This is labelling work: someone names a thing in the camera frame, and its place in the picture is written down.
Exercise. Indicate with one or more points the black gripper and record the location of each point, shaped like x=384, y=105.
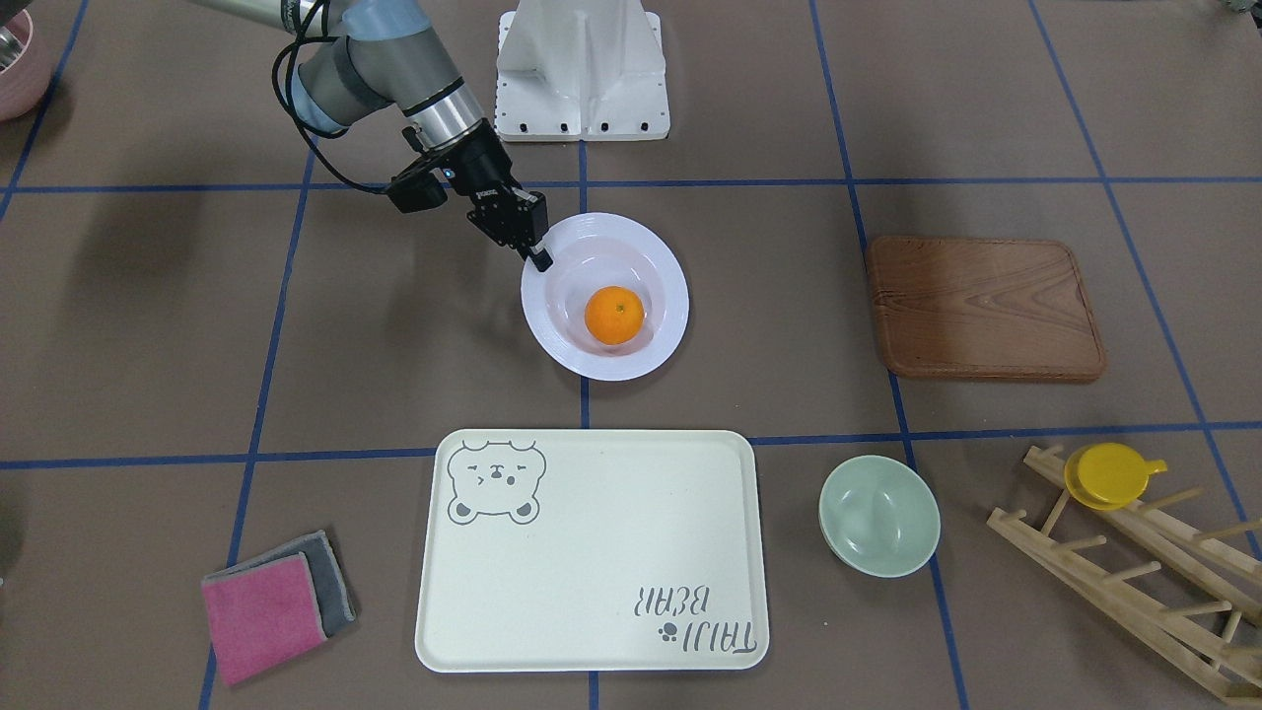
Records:
x=482, y=162

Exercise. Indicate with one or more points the white round plate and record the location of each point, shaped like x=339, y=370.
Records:
x=592, y=252

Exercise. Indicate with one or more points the orange fruit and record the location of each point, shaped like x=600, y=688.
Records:
x=614, y=315

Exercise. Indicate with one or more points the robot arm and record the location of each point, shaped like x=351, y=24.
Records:
x=347, y=59

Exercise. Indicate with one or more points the cream rectangular tray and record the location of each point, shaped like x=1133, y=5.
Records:
x=558, y=551

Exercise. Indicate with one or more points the grey folded cloth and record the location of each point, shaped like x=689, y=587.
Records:
x=331, y=594

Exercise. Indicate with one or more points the mint green bowl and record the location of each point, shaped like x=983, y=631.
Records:
x=879, y=517

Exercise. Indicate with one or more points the pink folded cloth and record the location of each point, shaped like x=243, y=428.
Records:
x=262, y=617

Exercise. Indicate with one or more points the pink bowl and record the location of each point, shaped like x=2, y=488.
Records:
x=27, y=67

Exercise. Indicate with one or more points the yellow mug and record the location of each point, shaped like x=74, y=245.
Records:
x=1109, y=476

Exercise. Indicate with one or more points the wooden dish rack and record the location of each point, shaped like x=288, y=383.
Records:
x=1194, y=600

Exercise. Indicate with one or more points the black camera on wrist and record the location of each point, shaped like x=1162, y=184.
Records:
x=420, y=188

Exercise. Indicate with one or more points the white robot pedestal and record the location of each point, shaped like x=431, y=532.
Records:
x=581, y=71

